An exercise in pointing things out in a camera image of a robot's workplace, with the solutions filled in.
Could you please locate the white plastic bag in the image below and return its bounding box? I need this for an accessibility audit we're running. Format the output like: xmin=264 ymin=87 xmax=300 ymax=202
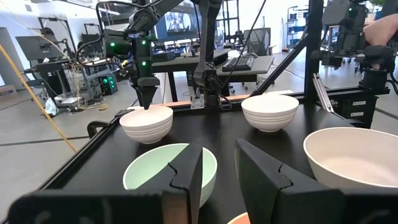
xmin=44 ymin=97 xmax=59 ymax=118

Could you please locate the black table clamp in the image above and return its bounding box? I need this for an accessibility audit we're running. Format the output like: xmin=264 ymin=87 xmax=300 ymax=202
xmin=86 ymin=120 xmax=110 ymax=139

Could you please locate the computer case with green lights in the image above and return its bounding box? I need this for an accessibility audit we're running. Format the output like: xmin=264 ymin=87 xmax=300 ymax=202
xmin=99 ymin=75 xmax=119 ymax=96

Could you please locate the blue storage shelf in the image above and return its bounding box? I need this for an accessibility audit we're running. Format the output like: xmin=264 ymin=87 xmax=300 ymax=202
xmin=285 ymin=5 xmax=309 ymax=51

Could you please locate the large cream smooth bowl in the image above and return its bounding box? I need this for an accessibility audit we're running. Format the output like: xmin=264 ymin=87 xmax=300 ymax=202
xmin=303 ymin=126 xmax=398 ymax=191

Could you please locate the yellow pole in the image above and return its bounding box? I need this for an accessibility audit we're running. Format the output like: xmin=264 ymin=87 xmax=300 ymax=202
xmin=0 ymin=43 xmax=77 ymax=153

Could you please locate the grey desk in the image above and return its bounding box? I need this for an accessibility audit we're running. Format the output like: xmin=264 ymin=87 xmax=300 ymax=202
xmin=151 ymin=49 xmax=275 ymax=103

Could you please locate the silver aluminium extrusion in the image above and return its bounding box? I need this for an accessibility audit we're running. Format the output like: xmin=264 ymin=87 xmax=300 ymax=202
xmin=312 ymin=72 xmax=335 ymax=113

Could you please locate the computer monitor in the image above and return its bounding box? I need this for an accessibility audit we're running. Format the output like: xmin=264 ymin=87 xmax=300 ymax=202
xmin=155 ymin=9 xmax=200 ymax=42

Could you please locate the cardboard box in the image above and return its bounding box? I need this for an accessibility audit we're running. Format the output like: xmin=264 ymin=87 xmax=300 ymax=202
xmin=0 ymin=84 xmax=18 ymax=98

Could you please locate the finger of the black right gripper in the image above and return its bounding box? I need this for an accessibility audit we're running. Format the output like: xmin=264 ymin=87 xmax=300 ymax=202
xmin=146 ymin=85 xmax=159 ymax=110
xmin=134 ymin=85 xmax=147 ymax=110

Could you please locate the black equipment cart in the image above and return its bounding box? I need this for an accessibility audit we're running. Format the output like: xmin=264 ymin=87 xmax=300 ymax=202
xmin=15 ymin=35 xmax=82 ymax=110

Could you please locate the person's forearm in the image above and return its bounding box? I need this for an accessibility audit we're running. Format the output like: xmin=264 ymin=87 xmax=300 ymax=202
xmin=363 ymin=13 xmax=398 ymax=46

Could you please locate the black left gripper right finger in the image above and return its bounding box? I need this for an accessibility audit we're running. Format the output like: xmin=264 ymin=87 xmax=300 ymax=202
xmin=234 ymin=138 xmax=345 ymax=224

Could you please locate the white ribbed bowl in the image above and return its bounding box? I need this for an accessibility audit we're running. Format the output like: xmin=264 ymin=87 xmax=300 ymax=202
xmin=119 ymin=105 xmax=174 ymax=145
xmin=241 ymin=94 xmax=300 ymax=133

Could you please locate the mint green ribbed bowl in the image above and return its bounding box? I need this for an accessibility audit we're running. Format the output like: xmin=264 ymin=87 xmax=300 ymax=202
xmin=122 ymin=142 xmax=218 ymax=208

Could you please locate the orange bowl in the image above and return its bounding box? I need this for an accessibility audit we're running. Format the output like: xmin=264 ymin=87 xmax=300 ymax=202
xmin=226 ymin=212 xmax=251 ymax=224

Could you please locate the black keyboard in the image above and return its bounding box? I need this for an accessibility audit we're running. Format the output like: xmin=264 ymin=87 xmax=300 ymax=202
xmin=221 ymin=54 xmax=256 ymax=73

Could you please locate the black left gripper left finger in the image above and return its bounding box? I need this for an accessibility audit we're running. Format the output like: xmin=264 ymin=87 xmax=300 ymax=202
xmin=136 ymin=144 xmax=205 ymax=224

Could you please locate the black mesh office chair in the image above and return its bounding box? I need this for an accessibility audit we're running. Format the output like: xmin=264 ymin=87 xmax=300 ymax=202
xmin=243 ymin=27 xmax=272 ymax=57

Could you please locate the black frame post with brace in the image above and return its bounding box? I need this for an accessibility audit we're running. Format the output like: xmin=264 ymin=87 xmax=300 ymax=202
xmin=249 ymin=0 xmax=325 ymax=98

